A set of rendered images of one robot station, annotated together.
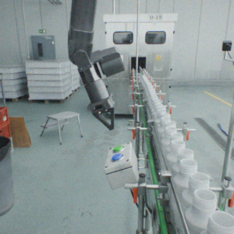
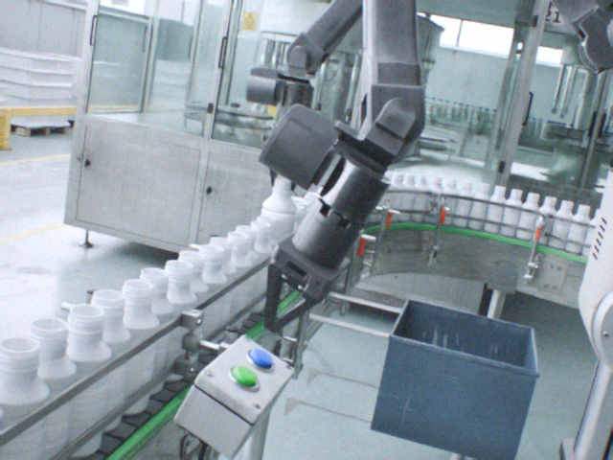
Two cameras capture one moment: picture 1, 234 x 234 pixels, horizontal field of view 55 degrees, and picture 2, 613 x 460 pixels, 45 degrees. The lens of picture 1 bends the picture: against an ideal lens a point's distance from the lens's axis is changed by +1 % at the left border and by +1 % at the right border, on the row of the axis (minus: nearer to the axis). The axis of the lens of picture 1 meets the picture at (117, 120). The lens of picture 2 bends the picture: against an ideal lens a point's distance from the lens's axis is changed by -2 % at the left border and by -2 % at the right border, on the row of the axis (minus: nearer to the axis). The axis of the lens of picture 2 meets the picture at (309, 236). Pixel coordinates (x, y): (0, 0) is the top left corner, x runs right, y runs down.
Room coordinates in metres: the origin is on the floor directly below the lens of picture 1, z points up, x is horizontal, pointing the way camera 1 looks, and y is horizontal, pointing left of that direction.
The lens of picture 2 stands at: (1.39, 0.16, 1.45)
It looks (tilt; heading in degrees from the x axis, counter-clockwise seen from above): 13 degrees down; 189
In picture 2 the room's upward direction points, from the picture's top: 10 degrees clockwise
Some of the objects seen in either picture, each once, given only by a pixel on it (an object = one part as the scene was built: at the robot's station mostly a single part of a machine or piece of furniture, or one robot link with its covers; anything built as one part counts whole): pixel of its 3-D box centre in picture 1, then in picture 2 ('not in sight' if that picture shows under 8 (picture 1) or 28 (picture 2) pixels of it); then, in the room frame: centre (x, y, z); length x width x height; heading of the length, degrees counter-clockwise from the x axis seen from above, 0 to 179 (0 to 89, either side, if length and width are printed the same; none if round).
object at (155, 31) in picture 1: (137, 68); not in sight; (5.48, -0.47, 1.05); 1.60 x 1.40 x 2.10; 177
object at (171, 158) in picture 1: (175, 168); (131, 347); (0.58, -0.17, 1.08); 0.06 x 0.06 x 0.17
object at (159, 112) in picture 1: (160, 128); not in sight; (0.93, -0.19, 1.08); 0.06 x 0.06 x 0.17
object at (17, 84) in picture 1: (8, 82); not in sight; (7.17, 3.43, 0.50); 1.23 x 1.05 x 1.00; 175
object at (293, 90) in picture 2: not in sight; (295, 96); (-0.02, -0.14, 1.40); 0.07 x 0.06 x 0.07; 87
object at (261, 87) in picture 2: not in sight; (280, 76); (-0.02, -0.17, 1.43); 0.12 x 0.09 x 0.12; 87
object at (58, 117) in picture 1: (60, 125); not in sight; (3.68, 0.98, 0.21); 0.61 x 0.47 x 0.41; 50
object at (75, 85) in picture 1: (62, 75); not in sight; (8.58, 2.05, 0.59); 1.25 x 1.03 x 1.17; 178
